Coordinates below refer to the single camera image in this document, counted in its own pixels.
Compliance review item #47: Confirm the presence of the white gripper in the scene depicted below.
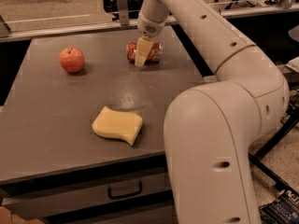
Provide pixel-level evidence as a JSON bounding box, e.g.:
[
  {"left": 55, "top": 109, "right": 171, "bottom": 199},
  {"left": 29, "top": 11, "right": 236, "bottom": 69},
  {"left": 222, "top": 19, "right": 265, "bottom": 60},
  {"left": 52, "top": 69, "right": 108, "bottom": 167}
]
[{"left": 135, "top": 11, "right": 166, "bottom": 67}]

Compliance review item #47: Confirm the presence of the red coke can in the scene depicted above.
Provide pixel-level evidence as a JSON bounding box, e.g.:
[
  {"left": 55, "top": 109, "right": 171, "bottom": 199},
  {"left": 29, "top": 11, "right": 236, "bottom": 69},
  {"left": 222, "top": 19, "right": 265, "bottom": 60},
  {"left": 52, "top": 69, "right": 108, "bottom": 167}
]
[{"left": 126, "top": 43, "right": 163, "bottom": 63}]

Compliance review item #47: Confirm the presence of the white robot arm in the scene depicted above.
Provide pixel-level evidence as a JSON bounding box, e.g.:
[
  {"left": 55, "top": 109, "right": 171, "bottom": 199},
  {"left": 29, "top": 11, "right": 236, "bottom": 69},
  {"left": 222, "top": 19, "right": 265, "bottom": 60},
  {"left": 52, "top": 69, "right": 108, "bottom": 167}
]
[{"left": 137, "top": 0, "right": 289, "bottom": 224}]

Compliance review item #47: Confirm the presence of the red apple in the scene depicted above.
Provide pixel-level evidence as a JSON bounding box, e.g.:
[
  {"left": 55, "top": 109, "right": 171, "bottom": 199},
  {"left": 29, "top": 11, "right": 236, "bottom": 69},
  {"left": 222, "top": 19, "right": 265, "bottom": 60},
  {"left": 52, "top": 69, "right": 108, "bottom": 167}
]
[{"left": 59, "top": 47, "right": 85, "bottom": 74}]

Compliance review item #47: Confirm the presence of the yellow sponge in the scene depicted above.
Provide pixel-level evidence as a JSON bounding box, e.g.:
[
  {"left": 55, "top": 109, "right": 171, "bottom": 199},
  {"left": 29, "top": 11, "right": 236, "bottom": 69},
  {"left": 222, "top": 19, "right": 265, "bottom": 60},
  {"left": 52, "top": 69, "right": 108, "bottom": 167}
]
[{"left": 92, "top": 106, "right": 143, "bottom": 146}]

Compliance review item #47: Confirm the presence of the grey drawer cabinet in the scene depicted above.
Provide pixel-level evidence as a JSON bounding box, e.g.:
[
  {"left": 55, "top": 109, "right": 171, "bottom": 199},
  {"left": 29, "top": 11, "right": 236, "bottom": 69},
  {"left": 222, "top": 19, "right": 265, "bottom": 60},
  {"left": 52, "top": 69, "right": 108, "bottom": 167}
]
[{"left": 0, "top": 26, "right": 206, "bottom": 224}]

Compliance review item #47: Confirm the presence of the black tripod leg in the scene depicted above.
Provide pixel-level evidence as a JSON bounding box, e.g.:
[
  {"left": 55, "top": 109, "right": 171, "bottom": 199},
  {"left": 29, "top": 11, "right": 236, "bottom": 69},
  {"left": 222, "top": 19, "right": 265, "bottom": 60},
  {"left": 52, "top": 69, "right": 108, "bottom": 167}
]
[{"left": 249, "top": 102, "right": 299, "bottom": 190}]

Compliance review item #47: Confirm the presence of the lower grey drawer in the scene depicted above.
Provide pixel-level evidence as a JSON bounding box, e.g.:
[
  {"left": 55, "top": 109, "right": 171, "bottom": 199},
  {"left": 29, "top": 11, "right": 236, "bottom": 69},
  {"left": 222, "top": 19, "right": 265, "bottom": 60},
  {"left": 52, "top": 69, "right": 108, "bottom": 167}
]
[{"left": 43, "top": 199, "right": 178, "bottom": 224}]

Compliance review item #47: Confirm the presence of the blue chip bag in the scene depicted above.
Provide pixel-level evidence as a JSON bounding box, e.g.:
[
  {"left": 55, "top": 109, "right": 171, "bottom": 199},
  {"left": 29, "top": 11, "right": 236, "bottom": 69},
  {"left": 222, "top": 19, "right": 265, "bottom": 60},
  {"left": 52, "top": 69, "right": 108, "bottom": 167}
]
[{"left": 259, "top": 189, "right": 299, "bottom": 224}]

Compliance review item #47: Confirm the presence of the left metal railing post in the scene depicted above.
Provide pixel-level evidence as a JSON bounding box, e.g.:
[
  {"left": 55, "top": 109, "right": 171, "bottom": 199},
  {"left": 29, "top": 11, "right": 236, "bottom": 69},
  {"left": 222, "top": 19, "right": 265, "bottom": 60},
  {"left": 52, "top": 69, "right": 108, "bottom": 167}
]
[{"left": 117, "top": 0, "right": 129, "bottom": 26}]

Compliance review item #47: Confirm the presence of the black drawer handle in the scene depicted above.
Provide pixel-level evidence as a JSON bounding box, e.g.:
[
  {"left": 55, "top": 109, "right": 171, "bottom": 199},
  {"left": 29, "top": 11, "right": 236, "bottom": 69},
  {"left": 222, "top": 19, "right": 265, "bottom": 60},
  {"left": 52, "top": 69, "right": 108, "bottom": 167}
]
[{"left": 107, "top": 181, "right": 143, "bottom": 200}]

